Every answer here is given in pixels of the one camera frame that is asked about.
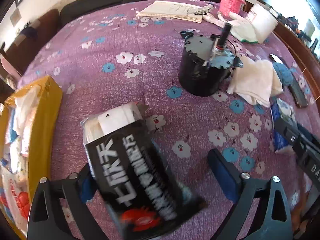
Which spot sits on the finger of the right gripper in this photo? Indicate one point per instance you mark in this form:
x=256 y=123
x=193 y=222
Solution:
x=306 y=147

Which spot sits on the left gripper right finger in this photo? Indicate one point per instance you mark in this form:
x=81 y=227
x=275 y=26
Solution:
x=264 y=200

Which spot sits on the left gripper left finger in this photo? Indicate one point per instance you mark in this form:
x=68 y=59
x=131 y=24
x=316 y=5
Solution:
x=46 y=218

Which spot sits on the red white wipes pack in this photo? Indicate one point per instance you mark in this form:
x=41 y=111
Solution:
x=16 y=201

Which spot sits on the blue Vinda tissue pack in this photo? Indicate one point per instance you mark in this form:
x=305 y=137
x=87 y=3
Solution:
x=283 y=117

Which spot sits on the black wipes pack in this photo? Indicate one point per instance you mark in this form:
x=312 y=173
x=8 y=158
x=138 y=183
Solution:
x=133 y=177

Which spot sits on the white fluffy towel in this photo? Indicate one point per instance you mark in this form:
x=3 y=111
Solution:
x=24 y=104

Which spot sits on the black phone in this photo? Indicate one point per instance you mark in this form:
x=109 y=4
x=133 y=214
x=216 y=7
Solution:
x=288 y=80

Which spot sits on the white crumpled cloth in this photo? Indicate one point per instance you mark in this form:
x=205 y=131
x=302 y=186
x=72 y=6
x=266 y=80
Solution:
x=256 y=82

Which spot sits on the wooden sideboard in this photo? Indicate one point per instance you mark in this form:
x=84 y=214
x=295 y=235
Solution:
x=300 y=50

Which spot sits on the yellow cardboard tray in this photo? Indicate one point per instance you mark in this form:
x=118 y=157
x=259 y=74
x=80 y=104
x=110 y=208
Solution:
x=28 y=156

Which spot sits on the purple floral tablecloth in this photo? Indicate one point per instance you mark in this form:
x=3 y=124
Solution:
x=112 y=57

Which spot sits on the white plastic bucket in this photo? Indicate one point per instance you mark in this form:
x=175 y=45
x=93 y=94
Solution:
x=263 y=22

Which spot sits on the white work glove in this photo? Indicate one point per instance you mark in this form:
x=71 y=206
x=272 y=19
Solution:
x=241 y=28

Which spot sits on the brown armchair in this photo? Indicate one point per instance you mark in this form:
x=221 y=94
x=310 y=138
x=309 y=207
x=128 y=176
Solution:
x=16 y=59

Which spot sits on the white paper notebook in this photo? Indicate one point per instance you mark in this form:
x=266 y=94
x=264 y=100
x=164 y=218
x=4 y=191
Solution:
x=180 y=11

